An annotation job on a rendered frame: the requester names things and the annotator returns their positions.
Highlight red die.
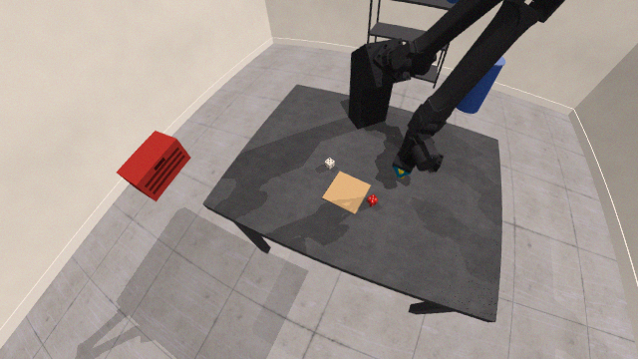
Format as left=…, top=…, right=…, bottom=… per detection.
left=367, top=194, right=378, bottom=206

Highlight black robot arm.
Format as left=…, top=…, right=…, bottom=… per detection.
left=373, top=0, right=565, bottom=173

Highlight peach flat mat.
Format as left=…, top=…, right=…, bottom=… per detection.
left=322, top=172, right=371, bottom=213

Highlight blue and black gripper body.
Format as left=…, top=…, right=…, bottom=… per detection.
left=393, top=145, right=413, bottom=174

